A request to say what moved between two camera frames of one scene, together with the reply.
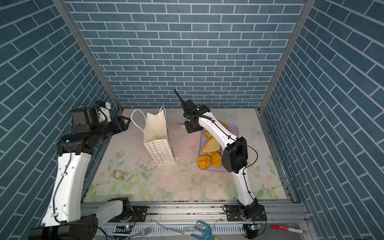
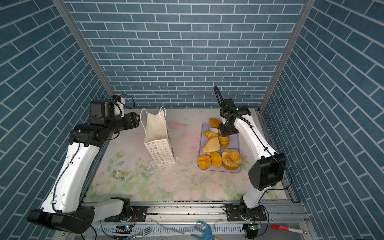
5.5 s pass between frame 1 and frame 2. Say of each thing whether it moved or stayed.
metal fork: stayed
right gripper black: moved
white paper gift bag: stayed
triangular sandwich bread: stayed
